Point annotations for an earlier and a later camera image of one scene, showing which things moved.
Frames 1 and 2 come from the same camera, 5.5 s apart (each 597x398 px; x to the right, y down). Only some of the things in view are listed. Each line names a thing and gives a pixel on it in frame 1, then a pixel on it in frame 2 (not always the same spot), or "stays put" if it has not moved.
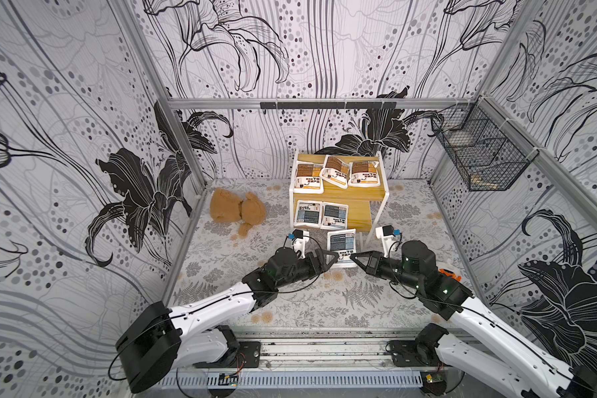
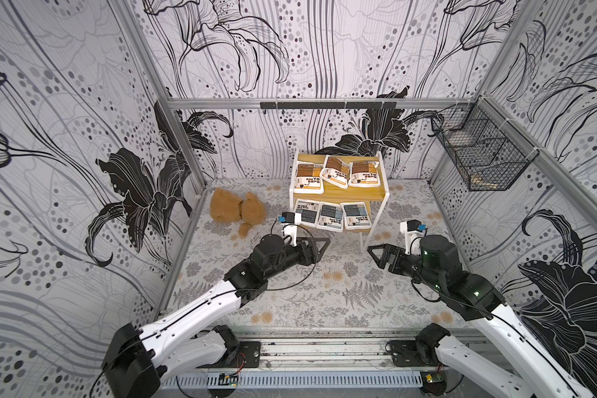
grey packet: x=308 y=213 stays put
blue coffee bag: x=343 y=242 to x=356 y=215
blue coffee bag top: x=334 y=216 stays put
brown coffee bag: x=308 y=178 stays put
